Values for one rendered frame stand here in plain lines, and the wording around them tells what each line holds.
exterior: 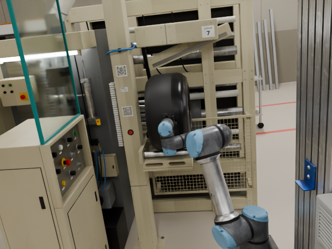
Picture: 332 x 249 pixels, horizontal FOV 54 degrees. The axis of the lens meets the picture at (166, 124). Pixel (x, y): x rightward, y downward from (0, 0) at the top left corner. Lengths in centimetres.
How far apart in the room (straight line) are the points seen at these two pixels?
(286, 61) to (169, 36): 658
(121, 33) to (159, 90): 46
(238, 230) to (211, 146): 37
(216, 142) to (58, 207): 95
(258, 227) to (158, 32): 155
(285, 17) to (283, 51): 80
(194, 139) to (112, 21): 115
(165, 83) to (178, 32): 46
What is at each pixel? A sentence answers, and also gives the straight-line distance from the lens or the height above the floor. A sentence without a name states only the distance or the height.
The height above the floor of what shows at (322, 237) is 111.
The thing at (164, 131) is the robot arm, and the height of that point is 124.
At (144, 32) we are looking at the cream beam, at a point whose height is 174.
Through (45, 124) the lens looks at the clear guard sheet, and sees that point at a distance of 180.
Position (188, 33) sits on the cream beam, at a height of 170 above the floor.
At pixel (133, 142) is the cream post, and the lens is 241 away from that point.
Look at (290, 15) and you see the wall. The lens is 881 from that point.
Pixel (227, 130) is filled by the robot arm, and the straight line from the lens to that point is 149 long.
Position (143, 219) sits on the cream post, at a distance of 271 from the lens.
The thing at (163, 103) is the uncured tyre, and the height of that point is 129.
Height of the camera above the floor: 180
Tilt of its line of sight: 17 degrees down
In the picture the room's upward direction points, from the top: 6 degrees counter-clockwise
